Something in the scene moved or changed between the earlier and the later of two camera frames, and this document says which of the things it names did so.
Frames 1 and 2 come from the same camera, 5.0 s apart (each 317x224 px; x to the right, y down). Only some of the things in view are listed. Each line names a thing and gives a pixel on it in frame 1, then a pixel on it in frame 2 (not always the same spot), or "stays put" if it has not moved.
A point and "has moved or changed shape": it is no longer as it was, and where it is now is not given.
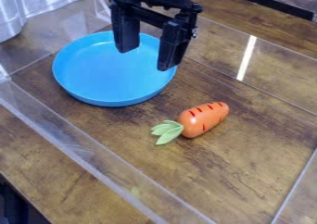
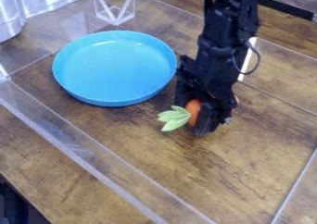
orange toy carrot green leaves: (192, 121) has moved or changed shape
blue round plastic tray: (100, 76) stays put
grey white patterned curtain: (22, 1) stays put
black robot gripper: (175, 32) -> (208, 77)
